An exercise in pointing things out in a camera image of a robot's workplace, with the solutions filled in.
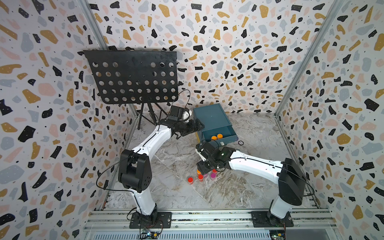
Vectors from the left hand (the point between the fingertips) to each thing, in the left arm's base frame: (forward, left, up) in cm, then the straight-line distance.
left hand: (200, 127), depth 86 cm
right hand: (-19, 0, -11) cm, 21 cm away
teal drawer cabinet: (+2, -8, +1) cm, 9 cm away
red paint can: (-22, 0, -18) cm, 29 cm away
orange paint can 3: (-5, -8, -3) cm, 10 cm away
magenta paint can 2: (-21, -7, -19) cm, 29 cm away
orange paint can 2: (-24, +1, -7) cm, 25 cm away
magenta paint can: (-20, -2, -19) cm, 28 cm away
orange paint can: (-4, -11, -3) cm, 12 cm away
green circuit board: (-48, +25, -21) cm, 58 cm away
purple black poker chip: (+4, -28, -22) cm, 36 cm away
